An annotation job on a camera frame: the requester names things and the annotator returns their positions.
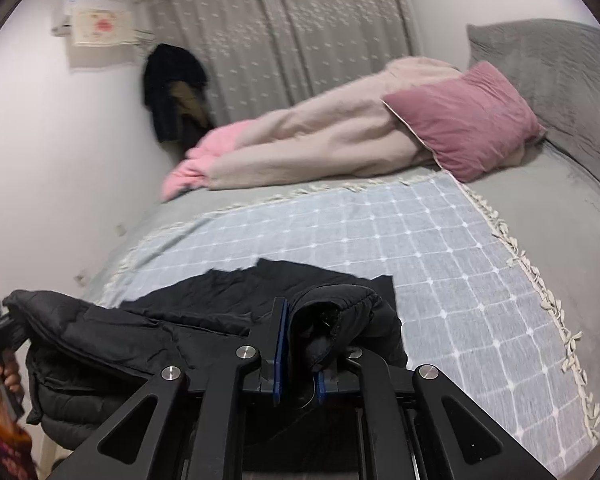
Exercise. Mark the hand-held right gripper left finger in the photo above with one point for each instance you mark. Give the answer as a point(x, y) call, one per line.
point(280, 335)

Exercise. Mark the dark hanging garment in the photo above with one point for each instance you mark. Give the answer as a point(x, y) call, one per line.
point(160, 95)

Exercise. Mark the grey star-print curtain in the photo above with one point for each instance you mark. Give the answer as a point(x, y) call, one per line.
point(290, 40)

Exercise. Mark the grey checked tasselled blanket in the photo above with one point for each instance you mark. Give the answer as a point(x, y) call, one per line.
point(430, 270)

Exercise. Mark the white air conditioner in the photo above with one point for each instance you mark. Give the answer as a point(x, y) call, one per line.
point(62, 20)

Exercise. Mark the pink fleece blanket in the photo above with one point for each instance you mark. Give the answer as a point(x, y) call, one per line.
point(205, 160)

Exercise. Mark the black quilted jacket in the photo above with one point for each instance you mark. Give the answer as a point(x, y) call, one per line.
point(130, 340)

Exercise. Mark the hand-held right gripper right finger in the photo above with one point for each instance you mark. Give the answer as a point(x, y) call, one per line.
point(321, 384)

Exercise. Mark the beige printed cloth cover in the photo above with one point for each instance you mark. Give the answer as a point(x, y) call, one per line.
point(102, 25)

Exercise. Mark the pink velvet pillow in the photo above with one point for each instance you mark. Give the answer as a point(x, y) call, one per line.
point(470, 120)

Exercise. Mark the beige duvet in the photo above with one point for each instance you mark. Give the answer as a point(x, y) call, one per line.
point(330, 130)

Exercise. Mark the grey quilted pillow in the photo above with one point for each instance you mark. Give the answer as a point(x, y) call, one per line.
point(555, 75)

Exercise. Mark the olive hanging garment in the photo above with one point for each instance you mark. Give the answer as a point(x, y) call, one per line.
point(187, 102)

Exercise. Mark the person's left hand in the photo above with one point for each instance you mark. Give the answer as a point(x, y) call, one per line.
point(11, 380)

